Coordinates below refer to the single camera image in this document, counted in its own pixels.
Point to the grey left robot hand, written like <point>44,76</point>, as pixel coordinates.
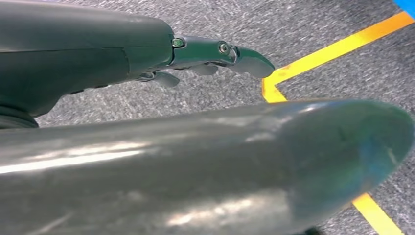
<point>81,48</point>

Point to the blue metal shelf rack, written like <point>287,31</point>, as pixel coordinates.
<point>408,5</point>

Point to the yellow floor tape square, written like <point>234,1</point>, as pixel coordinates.
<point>324,52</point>

